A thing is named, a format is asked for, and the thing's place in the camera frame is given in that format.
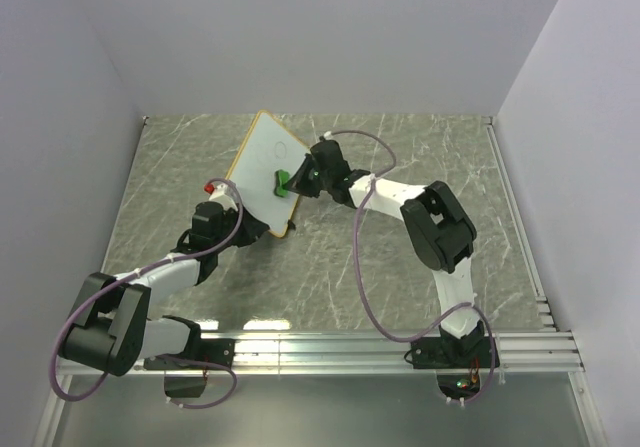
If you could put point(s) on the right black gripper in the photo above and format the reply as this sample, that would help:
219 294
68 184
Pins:
298 182

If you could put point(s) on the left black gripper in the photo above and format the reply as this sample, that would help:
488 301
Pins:
251 227

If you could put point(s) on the green bow-shaped eraser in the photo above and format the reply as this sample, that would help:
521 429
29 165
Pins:
282 177

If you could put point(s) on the yellow-framed whiteboard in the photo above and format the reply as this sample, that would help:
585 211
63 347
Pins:
267 147

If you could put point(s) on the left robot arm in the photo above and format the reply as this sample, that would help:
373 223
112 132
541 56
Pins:
109 329

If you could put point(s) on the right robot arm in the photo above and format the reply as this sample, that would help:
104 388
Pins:
441 234

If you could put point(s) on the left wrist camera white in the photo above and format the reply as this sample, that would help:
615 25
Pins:
220 194

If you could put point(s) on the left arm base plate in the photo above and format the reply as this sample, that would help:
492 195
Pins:
219 351

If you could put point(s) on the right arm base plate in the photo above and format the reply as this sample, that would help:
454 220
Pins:
439 353

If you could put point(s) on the aluminium rail frame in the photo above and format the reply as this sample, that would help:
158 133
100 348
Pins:
310 369

